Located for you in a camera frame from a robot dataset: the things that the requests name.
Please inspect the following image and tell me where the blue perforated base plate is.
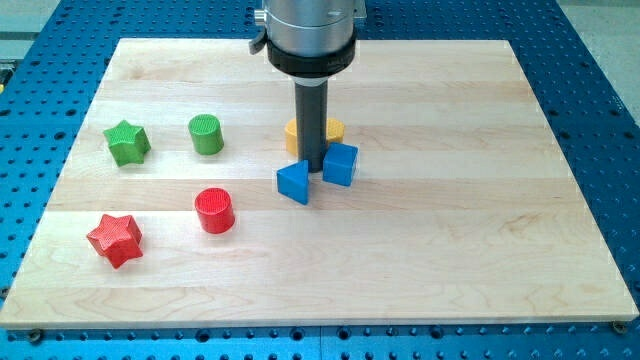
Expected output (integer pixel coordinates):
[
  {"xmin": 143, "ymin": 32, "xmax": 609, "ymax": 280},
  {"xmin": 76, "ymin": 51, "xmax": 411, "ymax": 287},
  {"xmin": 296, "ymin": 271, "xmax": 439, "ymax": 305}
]
[{"xmin": 1, "ymin": 0, "xmax": 639, "ymax": 359}]

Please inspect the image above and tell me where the red cylinder block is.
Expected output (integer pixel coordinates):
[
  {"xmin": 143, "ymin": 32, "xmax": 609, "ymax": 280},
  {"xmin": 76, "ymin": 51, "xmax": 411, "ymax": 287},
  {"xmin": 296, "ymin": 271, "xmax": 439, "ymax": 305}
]
[{"xmin": 194, "ymin": 188, "xmax": 235, "ymax": 234}]

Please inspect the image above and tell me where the blue cube block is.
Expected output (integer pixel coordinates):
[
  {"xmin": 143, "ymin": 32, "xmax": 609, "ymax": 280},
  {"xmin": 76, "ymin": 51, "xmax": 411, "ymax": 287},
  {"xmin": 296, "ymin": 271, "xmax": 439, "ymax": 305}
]
[{"xmin": 323, "ymin": 142, "xmax": 358, "ymax": 187}]

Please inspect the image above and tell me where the green cylinder block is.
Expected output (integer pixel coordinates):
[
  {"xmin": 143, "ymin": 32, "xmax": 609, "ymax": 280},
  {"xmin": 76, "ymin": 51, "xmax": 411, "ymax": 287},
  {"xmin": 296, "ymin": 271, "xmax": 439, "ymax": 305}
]
[{"xmin": 188, "ymin": 114, "xmax": 224, "ymax": 155}]

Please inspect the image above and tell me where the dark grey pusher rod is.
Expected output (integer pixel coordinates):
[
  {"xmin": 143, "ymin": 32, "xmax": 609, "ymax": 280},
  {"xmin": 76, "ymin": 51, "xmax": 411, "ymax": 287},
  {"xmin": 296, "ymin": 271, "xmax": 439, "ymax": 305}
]
[{"xmin": 295, "ymin": 81, "xmax": 328, "ymax": 173}]

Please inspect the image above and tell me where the yellow heart block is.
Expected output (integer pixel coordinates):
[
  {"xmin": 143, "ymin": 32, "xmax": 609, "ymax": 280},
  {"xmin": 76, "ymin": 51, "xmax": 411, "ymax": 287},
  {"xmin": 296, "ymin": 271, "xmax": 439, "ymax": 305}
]
[{"xmin": 284, "ymin": 118, "xmax": 345, "ymax": 156}]

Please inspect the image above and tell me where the light wooden board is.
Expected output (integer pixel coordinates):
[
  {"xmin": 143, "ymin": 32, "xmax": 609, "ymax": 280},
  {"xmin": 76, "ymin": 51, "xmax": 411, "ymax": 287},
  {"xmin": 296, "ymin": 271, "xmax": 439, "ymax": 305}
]
[{"xmin": 1, "ymin": 38, "xmax": 638, "ymax": 329}]

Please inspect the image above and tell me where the green star block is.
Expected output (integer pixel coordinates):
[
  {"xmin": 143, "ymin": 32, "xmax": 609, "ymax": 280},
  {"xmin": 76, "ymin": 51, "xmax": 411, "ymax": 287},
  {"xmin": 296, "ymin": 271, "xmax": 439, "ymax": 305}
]
[{"xmin": 103, "ymin": 120, "xmax": 151, "ymax": 167}]

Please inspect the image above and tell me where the blue triangle block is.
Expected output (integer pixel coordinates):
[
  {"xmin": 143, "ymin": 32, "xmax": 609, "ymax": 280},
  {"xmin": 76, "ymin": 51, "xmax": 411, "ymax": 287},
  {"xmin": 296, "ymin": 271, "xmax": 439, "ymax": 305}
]
[{"xmin": 276, "ymin": 160, "xmax": 309, "ymax": 205}]

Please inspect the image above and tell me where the red star block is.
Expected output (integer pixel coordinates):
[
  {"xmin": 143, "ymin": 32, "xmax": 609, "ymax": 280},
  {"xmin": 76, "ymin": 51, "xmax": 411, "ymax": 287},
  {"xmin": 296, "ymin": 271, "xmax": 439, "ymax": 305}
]
[{"xmin": 86, "ymin": 214, "xmax": 143, "ymax": 269}]

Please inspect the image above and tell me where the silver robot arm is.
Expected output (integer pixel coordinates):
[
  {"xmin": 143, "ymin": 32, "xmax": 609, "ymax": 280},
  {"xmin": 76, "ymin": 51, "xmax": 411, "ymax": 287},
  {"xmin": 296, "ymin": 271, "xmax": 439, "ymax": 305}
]
[{"xmin": 249, "ymin": 0, "xmax": 366, "ymax": 172}]

